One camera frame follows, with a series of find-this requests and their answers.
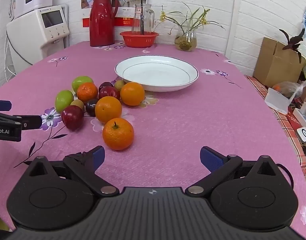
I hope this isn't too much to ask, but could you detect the yellow orchid plant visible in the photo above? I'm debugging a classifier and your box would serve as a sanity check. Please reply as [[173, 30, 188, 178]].
[[154, 2, 224, 37]]

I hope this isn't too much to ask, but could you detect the clear plastic bag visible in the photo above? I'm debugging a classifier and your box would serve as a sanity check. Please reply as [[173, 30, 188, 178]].
[[271, 79, 306, 99]]

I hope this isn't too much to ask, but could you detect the white water dispenser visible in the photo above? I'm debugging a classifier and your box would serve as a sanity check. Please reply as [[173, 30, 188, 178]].
[[6, 4, 70, 74]]

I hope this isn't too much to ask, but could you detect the red plastic basket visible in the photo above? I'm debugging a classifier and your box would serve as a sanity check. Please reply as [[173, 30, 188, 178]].
[[120, 31, 159, 48]]

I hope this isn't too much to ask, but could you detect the orange tangerine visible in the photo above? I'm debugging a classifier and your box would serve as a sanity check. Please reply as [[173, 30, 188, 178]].
[[77, 82, 99, 104], [102, 118, 135, 151]]

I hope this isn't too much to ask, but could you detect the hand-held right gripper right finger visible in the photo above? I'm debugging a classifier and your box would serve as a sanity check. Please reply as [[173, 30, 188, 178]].
[[185, 146, 283, 197]]

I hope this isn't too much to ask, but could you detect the white plastic container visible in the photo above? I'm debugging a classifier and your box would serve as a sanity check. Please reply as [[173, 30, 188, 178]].
[[264, 87, 291, 115]]

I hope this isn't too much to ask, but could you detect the small tan pear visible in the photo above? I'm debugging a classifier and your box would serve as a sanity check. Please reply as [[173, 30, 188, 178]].
[[114, 79, 126, 92]]

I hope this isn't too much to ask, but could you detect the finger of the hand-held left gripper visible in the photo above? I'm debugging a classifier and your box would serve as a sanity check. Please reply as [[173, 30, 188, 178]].
[[0, 99, 12, 112], [0, 112, 43, 131]]

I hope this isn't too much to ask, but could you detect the white plate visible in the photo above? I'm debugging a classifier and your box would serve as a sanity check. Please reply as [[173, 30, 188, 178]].
[[115, 55, 199, 92]]

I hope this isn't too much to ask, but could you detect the cardboard box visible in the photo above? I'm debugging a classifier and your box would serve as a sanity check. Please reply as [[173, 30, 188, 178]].
[[253, 37, 306, 88]]

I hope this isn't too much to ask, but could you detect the smooth orange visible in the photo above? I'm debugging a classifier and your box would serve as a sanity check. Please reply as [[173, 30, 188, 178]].
[[120, 82, 145, 106], [95, 96, 123, 125]]

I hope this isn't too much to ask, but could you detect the dark purple plum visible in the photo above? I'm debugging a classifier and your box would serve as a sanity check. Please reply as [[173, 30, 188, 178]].
[[85, 98, 100, 117]]

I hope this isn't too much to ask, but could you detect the red thermos jug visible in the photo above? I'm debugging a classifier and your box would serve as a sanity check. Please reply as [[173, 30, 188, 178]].
[[89, 0, 120, 47]]

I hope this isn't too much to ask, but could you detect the green apple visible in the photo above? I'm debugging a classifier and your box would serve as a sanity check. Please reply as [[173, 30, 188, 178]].
[[55, 90, 75, 113], [72, 76, 94, 93]]

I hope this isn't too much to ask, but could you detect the dark stirring rod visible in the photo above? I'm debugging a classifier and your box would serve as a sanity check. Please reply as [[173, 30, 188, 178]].
[[140, 0, 145, 35]]

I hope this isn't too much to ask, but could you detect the glass vase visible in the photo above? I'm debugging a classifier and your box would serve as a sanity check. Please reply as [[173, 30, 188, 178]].
[[174, 29, 197, 51]]

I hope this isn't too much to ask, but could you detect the orange plaid cloth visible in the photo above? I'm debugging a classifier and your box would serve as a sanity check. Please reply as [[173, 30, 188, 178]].
[[244, 75, 306, 180]]

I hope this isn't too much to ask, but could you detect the red apple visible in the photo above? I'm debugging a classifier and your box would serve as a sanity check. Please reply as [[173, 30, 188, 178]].
[[61, 105, 84, 131], [98, 81, 114, 92], [99, 86, 121, 101]]

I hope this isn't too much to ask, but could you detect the glass pitcher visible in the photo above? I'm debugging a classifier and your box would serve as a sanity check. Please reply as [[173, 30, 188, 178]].
[[131, 4, 155, 34]]

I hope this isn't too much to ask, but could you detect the pink floral tablecloth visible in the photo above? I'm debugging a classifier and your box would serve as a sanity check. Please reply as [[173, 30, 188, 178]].
[[0, 41, 306, 233]]

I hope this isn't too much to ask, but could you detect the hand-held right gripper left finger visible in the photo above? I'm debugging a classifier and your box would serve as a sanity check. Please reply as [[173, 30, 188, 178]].
[[24, 145, 120, 197]]

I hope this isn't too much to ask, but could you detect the white power strip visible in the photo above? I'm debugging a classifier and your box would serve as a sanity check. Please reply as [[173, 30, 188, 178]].
[[293, 99, 306, 130]]

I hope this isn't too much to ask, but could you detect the purple leafy plant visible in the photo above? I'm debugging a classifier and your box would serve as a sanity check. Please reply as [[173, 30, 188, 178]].
[[279, 28, 306, 64]]

